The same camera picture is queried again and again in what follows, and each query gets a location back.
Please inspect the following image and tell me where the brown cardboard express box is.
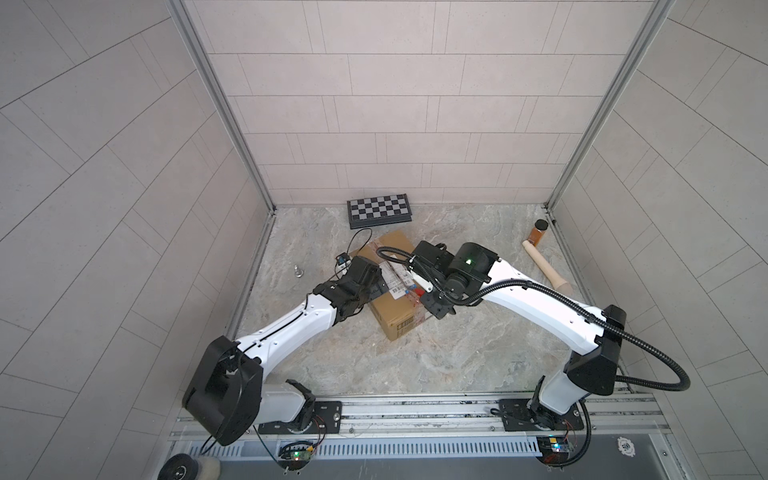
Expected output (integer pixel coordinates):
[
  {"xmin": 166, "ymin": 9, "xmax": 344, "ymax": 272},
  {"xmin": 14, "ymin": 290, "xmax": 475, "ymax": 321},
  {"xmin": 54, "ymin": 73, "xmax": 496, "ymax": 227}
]
[{"xmin": 357, "ymin": 230, "xmax": 433, "ymax": 341}]

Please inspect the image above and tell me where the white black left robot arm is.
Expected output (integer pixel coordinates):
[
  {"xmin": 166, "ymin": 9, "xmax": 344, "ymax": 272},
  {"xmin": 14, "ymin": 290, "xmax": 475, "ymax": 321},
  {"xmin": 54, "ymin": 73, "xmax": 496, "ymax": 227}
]
[{"xmin": 182, "ymin": 257, "xmax": 388, "ymax": 446}]

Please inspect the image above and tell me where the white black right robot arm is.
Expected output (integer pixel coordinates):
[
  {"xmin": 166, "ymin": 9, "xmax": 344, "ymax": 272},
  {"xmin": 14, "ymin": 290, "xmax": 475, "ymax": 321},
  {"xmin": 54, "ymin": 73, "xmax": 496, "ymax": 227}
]
[{"xmin": 405, "ymin": 241, "xmax": 626, "ymax": 430}]

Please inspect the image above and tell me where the black white chessboard case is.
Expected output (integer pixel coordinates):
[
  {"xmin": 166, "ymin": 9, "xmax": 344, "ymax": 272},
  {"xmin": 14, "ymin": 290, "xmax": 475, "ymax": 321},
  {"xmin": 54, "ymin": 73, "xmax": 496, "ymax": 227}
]
[{"xmin": 347, "ymin": 194, "xmax": 412, "ymax": 230}]

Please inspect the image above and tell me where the brown spice jar black lid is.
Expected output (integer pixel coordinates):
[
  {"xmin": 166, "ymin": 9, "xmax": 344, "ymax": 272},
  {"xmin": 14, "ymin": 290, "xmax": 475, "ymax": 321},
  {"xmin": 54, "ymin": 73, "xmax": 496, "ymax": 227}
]
[{"xmin": 527, "ymin": 219, "xmax": 549, "ymax": 247}]

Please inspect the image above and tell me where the wooden rolling pin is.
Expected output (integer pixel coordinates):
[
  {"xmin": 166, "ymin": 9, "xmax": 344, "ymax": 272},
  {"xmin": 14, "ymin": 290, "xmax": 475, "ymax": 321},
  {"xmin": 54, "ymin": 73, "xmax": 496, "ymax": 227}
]
[{"xmin": 521, "ymin": 240, "xmax": 574, "ymax": 297}]

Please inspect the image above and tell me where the left green circuit board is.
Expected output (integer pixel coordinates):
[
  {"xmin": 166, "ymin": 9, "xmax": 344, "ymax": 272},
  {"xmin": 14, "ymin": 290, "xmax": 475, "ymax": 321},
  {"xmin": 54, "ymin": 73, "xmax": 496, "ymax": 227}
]
[{"xmin": 279, "ymin": 441, "xmax": 316, "ymax": 462}]

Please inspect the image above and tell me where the green circuit board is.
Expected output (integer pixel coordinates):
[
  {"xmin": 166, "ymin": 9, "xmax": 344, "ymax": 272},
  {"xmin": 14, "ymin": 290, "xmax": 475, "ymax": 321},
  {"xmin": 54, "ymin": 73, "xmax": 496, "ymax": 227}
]
[
  {"xmin": 536, "ymin": 436, "xmax": 571, "ymax": 465},
  {"xmin": 279, "ymin": 441, "xmax": 316, "ymax": 462}
]

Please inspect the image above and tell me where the right green circuit board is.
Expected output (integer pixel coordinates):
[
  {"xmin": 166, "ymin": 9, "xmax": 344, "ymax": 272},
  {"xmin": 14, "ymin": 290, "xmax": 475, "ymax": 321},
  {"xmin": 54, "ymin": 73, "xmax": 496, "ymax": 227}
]
[{"xmin": 536, "ymin": 436, "xmax": 571, "ymax": 465}]

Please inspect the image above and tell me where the white round sticker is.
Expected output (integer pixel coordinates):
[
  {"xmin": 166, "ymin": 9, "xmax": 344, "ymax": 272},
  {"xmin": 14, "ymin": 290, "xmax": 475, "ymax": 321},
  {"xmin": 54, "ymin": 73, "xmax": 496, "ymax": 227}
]
[{"xmin": 617, "ymin": 436, "xmax": 636, "ymax": 458}]

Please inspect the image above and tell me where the black wheel roller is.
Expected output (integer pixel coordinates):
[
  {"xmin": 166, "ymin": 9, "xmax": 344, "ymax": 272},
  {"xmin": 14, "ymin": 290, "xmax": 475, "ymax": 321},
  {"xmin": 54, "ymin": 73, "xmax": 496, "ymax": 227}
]
[{"xmin": 156, "ymin": 453, "xmax": 201, "ymax": 480}]

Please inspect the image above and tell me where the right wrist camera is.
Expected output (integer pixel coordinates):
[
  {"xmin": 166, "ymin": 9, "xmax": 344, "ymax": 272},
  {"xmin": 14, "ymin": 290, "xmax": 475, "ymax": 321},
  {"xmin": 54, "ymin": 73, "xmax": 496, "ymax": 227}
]
[{"xmin": 410, "ymin": 269, "xmax": 434, "ymax": 293}]

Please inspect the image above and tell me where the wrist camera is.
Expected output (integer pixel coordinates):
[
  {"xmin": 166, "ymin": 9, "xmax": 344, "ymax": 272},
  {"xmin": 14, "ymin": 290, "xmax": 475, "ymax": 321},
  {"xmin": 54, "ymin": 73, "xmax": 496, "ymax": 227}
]
[
  {"xmin": 335, "ymin": 252, "xmax": 351, "ymax": 270},
  {"xmin": 410, "ymin": 269, "xmax": 434, "ymax": 293}
]

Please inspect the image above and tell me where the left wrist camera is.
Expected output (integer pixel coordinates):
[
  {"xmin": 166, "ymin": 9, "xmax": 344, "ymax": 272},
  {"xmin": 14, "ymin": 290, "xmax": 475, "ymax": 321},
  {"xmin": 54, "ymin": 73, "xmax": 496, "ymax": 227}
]
[{"xmin": 335, "ymin": 252, "xmax": 351, "ymax": 270}]

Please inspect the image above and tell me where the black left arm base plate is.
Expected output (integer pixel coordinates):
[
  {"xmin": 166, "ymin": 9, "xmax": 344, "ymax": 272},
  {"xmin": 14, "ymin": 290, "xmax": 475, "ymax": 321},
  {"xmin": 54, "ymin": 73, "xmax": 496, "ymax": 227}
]
[{"xmin": 257, "ymin": 401, "xmax": 343, "ymax": 435}]

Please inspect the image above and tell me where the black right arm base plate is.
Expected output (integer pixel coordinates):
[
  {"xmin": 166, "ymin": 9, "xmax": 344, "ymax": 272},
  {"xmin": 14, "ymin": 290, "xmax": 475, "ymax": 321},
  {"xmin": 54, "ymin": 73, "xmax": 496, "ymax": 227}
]
[{"xmin": 490, "ymin": 399, "xmax": 585, "ymax": 432}]

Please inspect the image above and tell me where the black corrugated cable conduit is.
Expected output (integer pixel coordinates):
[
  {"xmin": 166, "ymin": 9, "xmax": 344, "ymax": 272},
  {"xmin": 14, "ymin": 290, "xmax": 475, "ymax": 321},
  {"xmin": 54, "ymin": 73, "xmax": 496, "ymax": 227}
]
[{"xmin": 375, "ymin": 246, "xmax": 692, "ymax": 392}]

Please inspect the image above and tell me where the aluminium mounting rail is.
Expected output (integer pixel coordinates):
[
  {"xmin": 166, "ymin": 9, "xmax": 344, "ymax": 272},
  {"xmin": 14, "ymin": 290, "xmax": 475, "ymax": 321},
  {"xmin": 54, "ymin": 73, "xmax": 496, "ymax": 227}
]
[{"xmin": 171, "ymin": 388, "xmax": 671, "ymax": 451}]

